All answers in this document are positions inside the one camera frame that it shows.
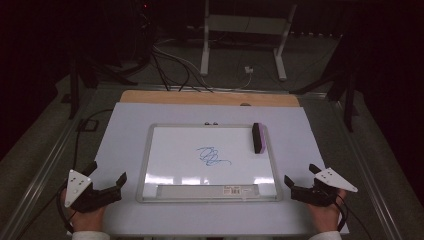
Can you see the dark equipment rack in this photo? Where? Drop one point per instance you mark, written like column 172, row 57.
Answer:
column 143, row 20

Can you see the purple and black whiteboard eraser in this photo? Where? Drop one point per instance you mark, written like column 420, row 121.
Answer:
column 258, row 138

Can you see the person's right hand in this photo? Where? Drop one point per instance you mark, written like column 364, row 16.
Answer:
column 326, row 218

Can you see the person's left hand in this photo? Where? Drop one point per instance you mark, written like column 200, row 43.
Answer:
column 88, row 220

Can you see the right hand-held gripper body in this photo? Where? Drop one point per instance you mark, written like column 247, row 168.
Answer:
column 316, row 195

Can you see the silver framed whiteboard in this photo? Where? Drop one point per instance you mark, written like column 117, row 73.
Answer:
column 180, row 166

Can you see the white table sheet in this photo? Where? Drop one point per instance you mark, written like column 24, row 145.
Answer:
column 206, row 216

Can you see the black floor socket frame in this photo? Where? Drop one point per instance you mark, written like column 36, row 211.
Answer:
column 79, row 125

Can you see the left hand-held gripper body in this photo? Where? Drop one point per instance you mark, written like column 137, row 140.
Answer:
column 77, row 186

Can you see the black tripod stand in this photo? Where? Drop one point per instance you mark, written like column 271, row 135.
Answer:
column 74, row 93
column 349, row 106

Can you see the grey metal stand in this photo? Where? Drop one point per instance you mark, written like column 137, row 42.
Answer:
column 246, row 25

